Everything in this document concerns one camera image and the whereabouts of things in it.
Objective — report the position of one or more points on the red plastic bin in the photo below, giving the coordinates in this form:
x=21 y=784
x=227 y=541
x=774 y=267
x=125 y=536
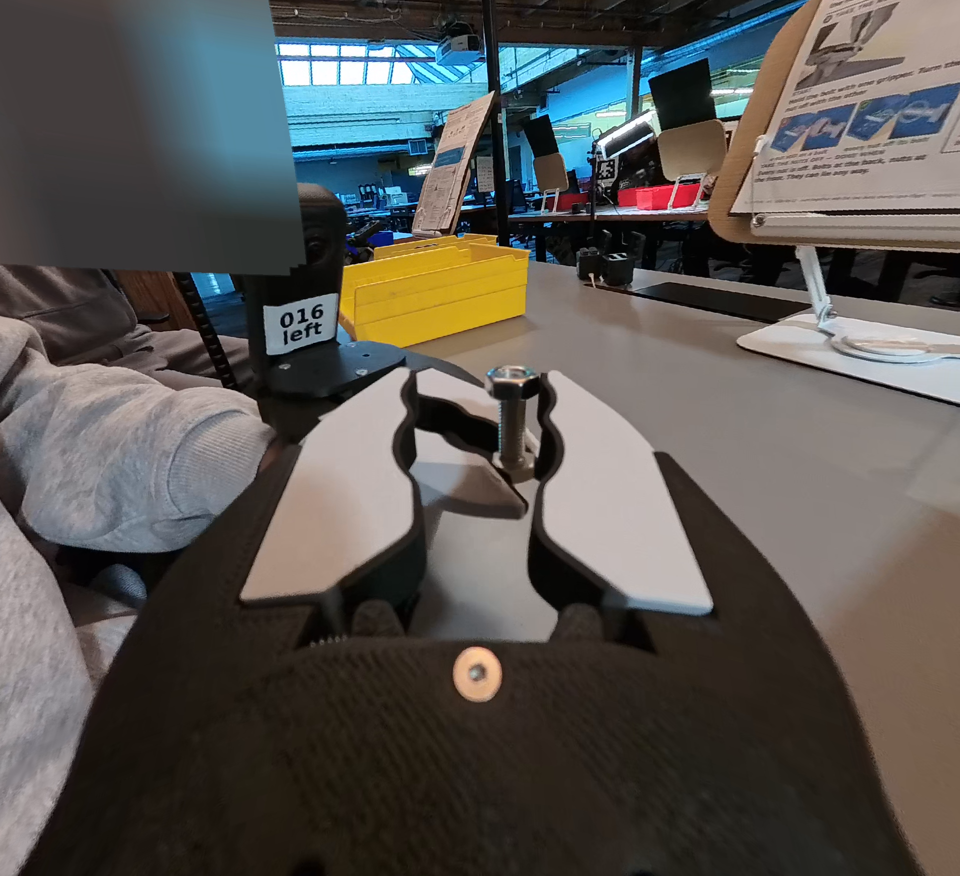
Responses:
x=652 y=198

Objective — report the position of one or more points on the printed instruction sheet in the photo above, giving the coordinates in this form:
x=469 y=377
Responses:
x=870 y=104

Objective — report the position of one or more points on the black steel pole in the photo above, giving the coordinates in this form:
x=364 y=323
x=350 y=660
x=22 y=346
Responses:
x=491 y=66

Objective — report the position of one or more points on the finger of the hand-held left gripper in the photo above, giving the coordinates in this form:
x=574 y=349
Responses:
x=450 y=392
x=465 y=490

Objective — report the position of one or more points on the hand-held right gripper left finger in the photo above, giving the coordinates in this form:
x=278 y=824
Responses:
x=352 y=494

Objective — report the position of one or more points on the yellow plastic bin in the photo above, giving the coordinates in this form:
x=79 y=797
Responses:
x=435 y=299

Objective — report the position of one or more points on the white document stand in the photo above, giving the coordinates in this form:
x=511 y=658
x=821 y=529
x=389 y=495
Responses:
x=825 y=351

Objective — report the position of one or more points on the dark grey garment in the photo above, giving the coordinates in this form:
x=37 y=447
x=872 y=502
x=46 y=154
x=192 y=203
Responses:
x=75 y=306

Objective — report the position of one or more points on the silver hex bolt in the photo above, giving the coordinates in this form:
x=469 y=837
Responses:
x=514 y=426

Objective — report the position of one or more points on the person's grey sweatshirt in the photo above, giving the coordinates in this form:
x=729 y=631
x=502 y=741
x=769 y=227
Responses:
x=37 y=666

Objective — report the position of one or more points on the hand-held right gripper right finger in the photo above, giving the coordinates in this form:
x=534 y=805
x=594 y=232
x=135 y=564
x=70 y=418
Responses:
x=615 y=501

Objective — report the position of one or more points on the person's left forearm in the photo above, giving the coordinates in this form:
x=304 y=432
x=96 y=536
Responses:
x=127 y=441

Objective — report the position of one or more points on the black white marker tag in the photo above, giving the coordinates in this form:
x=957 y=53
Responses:
x=606 y=168

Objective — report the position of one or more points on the silver hex nut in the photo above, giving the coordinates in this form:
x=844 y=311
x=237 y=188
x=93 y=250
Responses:
x=516 y=470

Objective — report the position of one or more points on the white ceiling projector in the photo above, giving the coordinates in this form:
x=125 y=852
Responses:
x=459 y=50

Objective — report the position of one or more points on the black plastic block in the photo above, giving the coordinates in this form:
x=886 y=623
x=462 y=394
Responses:
x=588 y=263
x=622 y=263

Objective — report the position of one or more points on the black panel screen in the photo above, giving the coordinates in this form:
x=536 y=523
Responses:
x=681 y=93

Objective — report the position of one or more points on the grey desk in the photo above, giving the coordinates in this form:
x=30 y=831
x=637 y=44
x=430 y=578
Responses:
x=750 y=479

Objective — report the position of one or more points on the rounded cardboard board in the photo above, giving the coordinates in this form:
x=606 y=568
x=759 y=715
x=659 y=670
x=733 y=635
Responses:
x=551 y=174
x=691 y=147

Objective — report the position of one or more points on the cardboard backing board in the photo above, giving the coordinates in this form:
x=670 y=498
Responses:
x=757 y=141

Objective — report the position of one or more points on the tall cardboard sheet stand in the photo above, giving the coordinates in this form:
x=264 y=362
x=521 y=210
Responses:
x=454 y=171

